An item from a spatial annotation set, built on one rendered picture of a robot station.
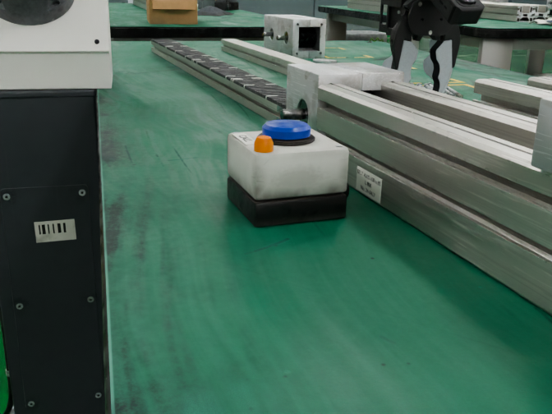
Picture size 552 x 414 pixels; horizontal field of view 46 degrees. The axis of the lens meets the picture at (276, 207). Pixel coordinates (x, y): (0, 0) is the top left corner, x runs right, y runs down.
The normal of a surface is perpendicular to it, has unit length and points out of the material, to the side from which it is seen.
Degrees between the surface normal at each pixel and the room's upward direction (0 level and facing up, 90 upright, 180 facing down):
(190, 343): 0
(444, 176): 90
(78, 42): 43
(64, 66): 90
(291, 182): 90
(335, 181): 90
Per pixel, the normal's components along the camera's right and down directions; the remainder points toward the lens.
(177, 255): 0.02, -0.95
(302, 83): -0.94, 0.09
